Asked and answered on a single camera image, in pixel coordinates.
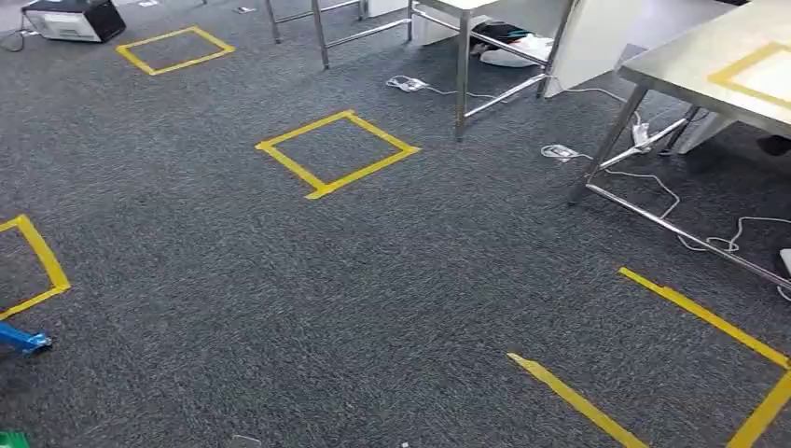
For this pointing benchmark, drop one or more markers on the white power strip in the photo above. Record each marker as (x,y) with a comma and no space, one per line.
(559,152)
(408,83)
(641,133)

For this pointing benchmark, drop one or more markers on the black and white bag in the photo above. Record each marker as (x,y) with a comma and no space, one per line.
(513,46)

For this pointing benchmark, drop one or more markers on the white partition panel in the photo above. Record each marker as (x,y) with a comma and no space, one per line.
(605,43)

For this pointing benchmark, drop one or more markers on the steel bench with yellow tape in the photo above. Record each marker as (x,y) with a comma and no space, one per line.
(680,71)

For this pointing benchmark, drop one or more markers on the black and white equipment box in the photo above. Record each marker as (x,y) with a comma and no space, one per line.
(74,18)

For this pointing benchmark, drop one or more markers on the black shoe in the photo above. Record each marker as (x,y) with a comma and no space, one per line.
(775,145)

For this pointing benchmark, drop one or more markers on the blue metal shelf rack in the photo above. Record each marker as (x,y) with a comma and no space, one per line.
(21,339)

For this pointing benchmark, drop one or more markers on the green plastic crate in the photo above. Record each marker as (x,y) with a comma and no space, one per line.
(11,440)

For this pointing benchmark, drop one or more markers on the steel table frame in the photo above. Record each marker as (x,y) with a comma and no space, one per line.
(320,37)

